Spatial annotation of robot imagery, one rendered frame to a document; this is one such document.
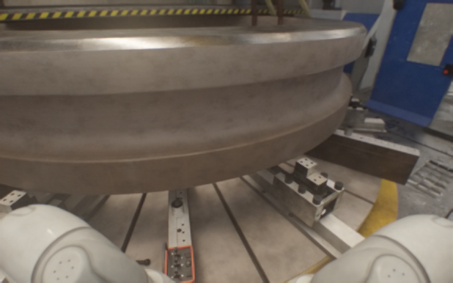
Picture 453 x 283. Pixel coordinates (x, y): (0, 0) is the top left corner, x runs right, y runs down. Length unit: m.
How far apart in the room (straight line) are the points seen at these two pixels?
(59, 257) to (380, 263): 0.47
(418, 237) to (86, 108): 1.51
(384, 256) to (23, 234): 0.60
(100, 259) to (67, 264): 0.04
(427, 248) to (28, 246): 0.68
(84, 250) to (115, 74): 0.96
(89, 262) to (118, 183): 1.18
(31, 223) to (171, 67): 0.89
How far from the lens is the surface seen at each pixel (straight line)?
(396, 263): 0.44
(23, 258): 0.54
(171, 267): 1.30
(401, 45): 5.80
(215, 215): 2.13
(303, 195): 1.86
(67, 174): 1.69
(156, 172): 1.49
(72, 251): 0.44
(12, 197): 2.05
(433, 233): 0.57
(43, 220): 0.56
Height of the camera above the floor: 1.89
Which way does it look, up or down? 30 degrees down
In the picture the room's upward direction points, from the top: straight up
